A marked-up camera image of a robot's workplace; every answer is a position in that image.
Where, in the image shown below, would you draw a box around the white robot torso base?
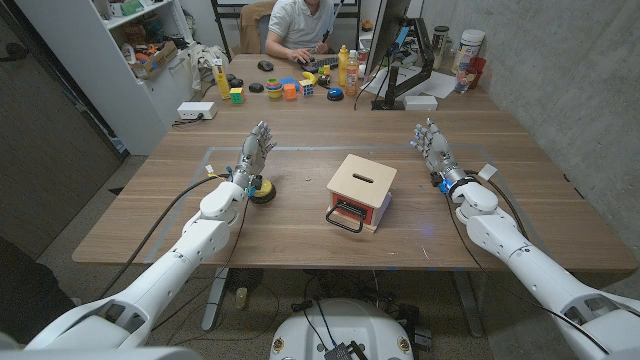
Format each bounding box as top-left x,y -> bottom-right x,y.
269,298 -> 415,360

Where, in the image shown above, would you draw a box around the white paper sheets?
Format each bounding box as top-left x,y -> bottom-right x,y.
359,64 -> 457,100

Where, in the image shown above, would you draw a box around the wooden box with red drawer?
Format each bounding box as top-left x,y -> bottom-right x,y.
325,153 -> 398,235

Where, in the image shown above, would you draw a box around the orange drink bottle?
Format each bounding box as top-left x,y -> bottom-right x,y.
344,49 -> 360,97

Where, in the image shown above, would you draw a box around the red cup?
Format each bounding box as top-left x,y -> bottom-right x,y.
466,55 -> 487,90

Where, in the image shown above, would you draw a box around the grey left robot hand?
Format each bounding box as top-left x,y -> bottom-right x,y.
231,120 -> 278,191

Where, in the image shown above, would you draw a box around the white power strip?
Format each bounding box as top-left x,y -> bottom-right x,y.
176,101 -> 218,121

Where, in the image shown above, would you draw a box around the yellow carton box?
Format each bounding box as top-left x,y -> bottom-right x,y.
212,58 -> 232,100

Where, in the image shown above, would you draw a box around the black computer monitor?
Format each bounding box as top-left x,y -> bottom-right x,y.
364,0 -> 412,77

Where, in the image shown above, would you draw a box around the white flat box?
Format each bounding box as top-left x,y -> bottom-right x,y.
403,94 -> 439,112

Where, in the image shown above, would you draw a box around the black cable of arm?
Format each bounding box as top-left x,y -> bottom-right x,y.
442,169 -> 612,356
94,173 -> 232,301

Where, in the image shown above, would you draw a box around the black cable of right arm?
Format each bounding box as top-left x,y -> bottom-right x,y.
442,169 -> 612,356

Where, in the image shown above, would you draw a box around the black keyboard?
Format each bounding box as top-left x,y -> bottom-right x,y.
301,56 -> 340,75

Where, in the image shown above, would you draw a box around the clear drinking glass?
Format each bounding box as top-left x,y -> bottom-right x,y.
453,67 -> 474,95

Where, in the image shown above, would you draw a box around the cardboard box with items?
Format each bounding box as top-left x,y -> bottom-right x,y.
130,40 -> 179,81

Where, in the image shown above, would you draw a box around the dark glass jar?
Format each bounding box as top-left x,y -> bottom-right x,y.
432,25 -> 450,71

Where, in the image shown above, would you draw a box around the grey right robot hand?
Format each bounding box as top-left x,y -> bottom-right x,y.
410,117 -> 468,188

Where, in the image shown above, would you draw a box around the white shelving cabinet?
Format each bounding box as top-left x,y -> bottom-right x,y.
14,0 -> 199,156

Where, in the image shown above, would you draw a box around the white cylindrical canister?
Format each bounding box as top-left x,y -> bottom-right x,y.
452,28 -> 487,75

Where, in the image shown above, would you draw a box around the yellow and black push button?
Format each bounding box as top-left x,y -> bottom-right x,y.
248,178 -> 277,205

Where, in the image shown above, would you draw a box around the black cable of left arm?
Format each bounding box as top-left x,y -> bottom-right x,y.
94,173 -> 232,301

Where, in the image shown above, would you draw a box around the yellow squeeze bottle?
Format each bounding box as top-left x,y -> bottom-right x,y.
337,44 -> 350,88

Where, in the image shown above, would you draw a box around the person in white polo shirt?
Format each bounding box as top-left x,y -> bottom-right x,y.
264,0 -> 336,64

